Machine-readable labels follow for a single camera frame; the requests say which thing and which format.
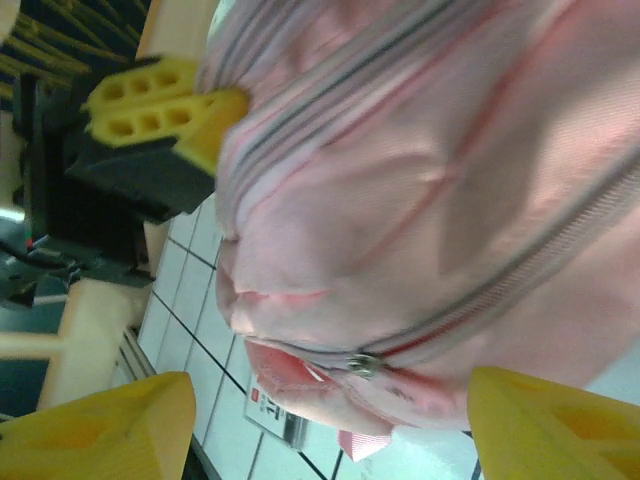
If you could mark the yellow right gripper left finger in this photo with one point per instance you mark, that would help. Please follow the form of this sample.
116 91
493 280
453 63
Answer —
100 435

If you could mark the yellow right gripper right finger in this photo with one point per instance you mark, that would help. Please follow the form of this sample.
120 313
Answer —
550 440

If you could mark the black and white card box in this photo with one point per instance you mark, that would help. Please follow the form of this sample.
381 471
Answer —
272 417

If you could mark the pink student backpack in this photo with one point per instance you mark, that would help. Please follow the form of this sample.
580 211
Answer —
400 200

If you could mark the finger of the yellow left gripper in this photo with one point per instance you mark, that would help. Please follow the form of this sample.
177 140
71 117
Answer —
185 70
150 175

